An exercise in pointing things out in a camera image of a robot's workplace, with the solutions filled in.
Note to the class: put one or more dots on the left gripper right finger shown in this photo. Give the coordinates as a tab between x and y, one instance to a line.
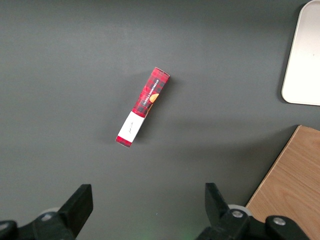
220	215

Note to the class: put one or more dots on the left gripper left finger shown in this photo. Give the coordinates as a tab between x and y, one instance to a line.
75	212

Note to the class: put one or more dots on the white rectangular tray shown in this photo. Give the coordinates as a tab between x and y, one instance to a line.
305	62

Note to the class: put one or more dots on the wooden drawer cabinet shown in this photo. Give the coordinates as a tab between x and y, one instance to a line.
295	180

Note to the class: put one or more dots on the red plaid cookie box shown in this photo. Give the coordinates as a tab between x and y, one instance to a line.
150	95

